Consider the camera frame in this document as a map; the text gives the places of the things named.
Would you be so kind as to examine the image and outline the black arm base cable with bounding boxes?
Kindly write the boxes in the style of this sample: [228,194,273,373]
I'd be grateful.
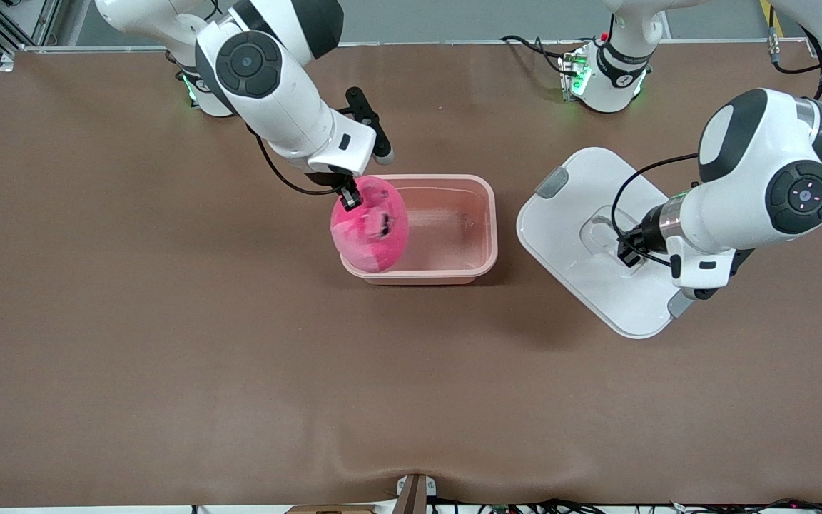
[500,34,579,78]

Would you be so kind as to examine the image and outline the pink plush toy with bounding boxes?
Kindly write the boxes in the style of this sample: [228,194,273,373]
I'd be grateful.
[330,177,410,275]

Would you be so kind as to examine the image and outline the aluminium frame profile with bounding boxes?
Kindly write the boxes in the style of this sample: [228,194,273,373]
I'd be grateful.
[0,0,64,72]

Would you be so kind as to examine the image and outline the pink plastic box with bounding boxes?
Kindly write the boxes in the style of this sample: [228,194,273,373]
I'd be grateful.
[340,173,499,287]

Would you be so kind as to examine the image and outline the brown table mat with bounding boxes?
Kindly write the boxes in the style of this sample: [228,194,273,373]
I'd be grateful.
[0,41,822,509]

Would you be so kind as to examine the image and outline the silver table edge rail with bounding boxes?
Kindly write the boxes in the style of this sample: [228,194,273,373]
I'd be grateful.
[1,39,808,72]

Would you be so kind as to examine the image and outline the white box lid grey latches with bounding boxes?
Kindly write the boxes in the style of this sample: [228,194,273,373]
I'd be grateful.
[516,146,697,340]

